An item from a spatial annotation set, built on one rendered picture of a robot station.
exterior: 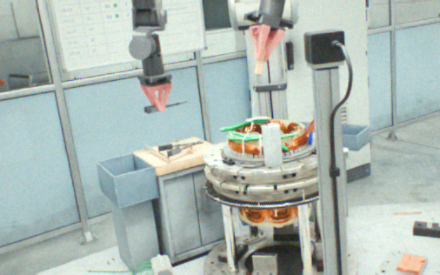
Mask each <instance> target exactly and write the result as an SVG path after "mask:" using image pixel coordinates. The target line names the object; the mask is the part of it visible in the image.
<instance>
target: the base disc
mask: <svg viewBox="0 0 440 275"><path fill-rule="evenodd" d="M258 231H259V233H260V232H261V231H262V232H263V233H264V234H265V235H266V237H267V238H266V239H263V240H261V241H258V242H256V243H253V244H251V245H247V246H248V248H249V250H248V251H247V252H246V253H245V254H244V255H243V256H242V257H241V258H240V259H239V260H238V270H245V272H243V274H244V275H246V272H247V271H248V270H246V266H245V261H246V258H247V257H248V256H249V255H250V254H251V253H253V252H254V251H256V250H259V249H261V248H263V247H266V246H269V245H271V246H275V245H290V246H299V247H300V240H298V241H274V239H273V232H274V231H273V226H266V227H261V228H258ZM235 236H236V243H237V244H241V245H245V243H244V242H243V239H244V238H247V237H249V236H250V230H247V231H243V232H240V233H238V234H237V235H235ZM315 236H316V235H315V228H311V227H310V238H313V237H315ZM225 246H226V244H225V241H224V242H222V243H221V244H219V245H216V246H215V248H214V249H213V250H212V251H211V252H210V253H208V255H207V258H206V259H205V261H204V264H203V273H204V275H228V274H227V273H226V272H225V271H224V268H225V267H226V266H228V263H225V262H222V261H218V257H217V256H218V255H219V254H220V252H221V251H222V250H223V248H224V247H225ZM314 246H315V245H313V244H312V243H310V249H311V254H312V255H313V257H314V254H313V251H314ZM348 266H349V275H356V274H357V266H358V263H357V255H356V252H355V250H354V249H353V247H351V246H350V245H349V244H348ZM312 271H313V272H317V273H319V274H320V275H324V271H323V272H318V271H317V265H316V262H315V263H314V264H313V266H312Z"/></svg>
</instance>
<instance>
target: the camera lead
mask: <svg viewBox="0 0 440 275"><path fill-rule="evenodd" d="M330 47H331V49H332V50H334V51H340V50H342V52H343V54H344V57H345V59H346V62H347V68H348V72H349V78H348V85H347V90H346V95H345V97H344V99H342V100H341V101H340V102H339V103H338V105H337V106H336V107H335V108H334V110H333V111H332V113H331V115H330V150H331V163H332V169H330V177H333V190H334V203H335V216H336V229H337V255H338V268H339V275H342V261H341V247H340V233H339V208H338V193H337V177H340V169H338V168H336V153H335V136H334V119H335V115H336V114H337V111H338V108H339V107H340V106H342V105H343V104H344V103H345V102H346V100H347V99H348V98H349V96H350V92H351V89H352V84H353V68H352V65H351V61H350V58H349V55H348V53H347V50H346V48H345V46H343V44H342V43H340V42H338V41H333V42H331V45H330Z"/></svg>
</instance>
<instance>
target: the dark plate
mask: <svg viewBox="0 0 440 275"><path fill-rule="evenodd" d="M258 252H263V253H276V254H277V262H278V272H280V275H301V274H302V271H301V261H300V248H296V247H290V246H277V247H270V248H266V249H262V250H261V251H258ZM252 256H253V253H252V254H250V255H249V256H248V257H247V258H246V261H245V266H246V270H248V271H254V265H253V257H252Z"/></svg>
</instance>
